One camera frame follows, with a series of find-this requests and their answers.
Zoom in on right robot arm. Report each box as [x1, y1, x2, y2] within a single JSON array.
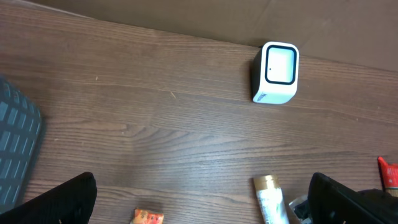
[[289, 189, 397, 224]]

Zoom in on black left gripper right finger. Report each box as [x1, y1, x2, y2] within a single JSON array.
[[308, 172, 397, 224]]

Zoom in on white tube with gold cap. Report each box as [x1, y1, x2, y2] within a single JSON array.
[[253, 175, 289, 224]]

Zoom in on white barcode scanner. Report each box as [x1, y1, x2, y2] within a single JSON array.
[[251, 41, 299, 105]]

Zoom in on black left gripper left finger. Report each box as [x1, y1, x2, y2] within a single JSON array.
[[1, 172, 97, 224]]

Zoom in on long orange snack package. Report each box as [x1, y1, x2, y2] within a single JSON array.
[[377, 156, 398, 197]]

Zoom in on small orange packet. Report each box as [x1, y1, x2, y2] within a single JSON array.
[[130, 208, 164, 224]]

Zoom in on grey plastic shopping basket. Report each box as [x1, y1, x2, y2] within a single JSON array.
[[1, 77, 43, 213]]

